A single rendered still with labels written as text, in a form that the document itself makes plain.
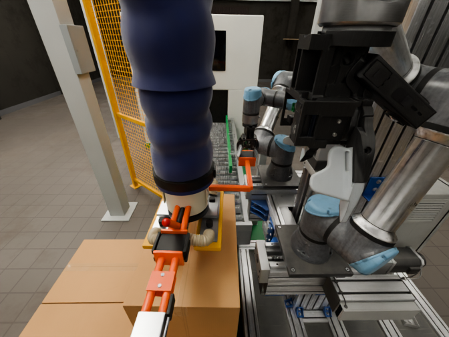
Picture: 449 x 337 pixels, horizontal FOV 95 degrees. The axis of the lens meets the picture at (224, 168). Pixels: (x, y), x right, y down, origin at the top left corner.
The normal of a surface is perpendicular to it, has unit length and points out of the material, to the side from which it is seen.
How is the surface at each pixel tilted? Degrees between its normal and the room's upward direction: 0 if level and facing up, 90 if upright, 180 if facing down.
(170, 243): 0
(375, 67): 91
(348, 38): 90
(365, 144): 58
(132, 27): 77
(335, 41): 90
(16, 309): 0
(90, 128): 90
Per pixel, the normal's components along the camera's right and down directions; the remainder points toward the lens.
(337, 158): 0.03, -0.01
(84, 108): 0.02, 0.54
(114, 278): 0.02, -0.84
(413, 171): -0.72, 0.07
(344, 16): -0.72, 0.37
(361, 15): -0.42, 0.49
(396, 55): 0.26, 0.74
